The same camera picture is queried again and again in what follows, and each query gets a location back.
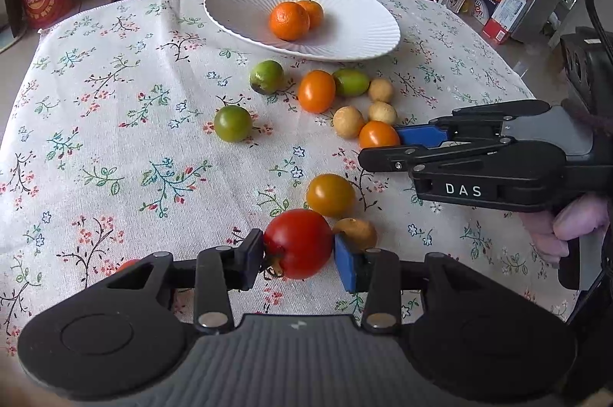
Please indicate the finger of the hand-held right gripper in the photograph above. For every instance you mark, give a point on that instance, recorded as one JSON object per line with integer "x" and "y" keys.
{"x": 383, "y": 160}
{"x": 421, "y": 135}

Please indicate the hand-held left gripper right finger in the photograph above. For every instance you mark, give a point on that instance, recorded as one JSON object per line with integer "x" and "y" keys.
{"x": 346, "y": 265}

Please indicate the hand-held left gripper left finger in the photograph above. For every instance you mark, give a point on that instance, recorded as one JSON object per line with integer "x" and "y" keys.
{"x": 251, "y": 261}

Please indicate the small orange tomato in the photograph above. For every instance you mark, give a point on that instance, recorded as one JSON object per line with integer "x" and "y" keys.
{"x": 377, "y": 135}

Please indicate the longan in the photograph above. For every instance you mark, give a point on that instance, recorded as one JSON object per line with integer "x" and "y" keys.
{"x": 358, "y": 232}
{"x": 348, "y": 121}
{"x": 381, "y": 90}
{"x": 382, "y": 113}

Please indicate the large red tomato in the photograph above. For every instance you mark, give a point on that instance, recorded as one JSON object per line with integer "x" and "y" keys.
{"x": 298, "y": 243}

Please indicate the yellow-green tomato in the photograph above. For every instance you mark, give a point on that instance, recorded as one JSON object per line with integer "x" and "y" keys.
{"x": 331, "y": 195}

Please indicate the large orange tomato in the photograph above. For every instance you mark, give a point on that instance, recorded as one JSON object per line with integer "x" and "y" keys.
{"x": 316, "y": 91}

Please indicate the small red tomato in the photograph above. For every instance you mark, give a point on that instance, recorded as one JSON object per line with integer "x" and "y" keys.
{"x": 127, "y": 264}

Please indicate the green tomato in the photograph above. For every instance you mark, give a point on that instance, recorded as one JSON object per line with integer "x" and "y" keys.
{"x": 232, "y": 123}

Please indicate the green jujube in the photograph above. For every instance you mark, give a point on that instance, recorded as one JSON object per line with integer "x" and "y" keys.
{"x": 266, "y": 76}
{"x": 352, "y": 82}

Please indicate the white ribbed plate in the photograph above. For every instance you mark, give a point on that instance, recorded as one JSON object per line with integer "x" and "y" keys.
{"x": 239, "y": 4}

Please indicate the person's right hand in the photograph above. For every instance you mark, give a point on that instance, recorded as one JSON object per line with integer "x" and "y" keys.
{"x": 579, "y": 220}

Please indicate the white and red box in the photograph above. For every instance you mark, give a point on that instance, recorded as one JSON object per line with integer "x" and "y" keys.
{"x": 505, "y": 14}

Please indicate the mandarin orange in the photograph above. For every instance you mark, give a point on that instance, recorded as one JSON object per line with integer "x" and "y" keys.
{"x": 289, "y": 21}
{"x": 314, "y": 10}

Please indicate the floral tablecloth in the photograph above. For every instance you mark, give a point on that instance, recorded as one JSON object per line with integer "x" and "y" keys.
{"x": 119, "y": 158}

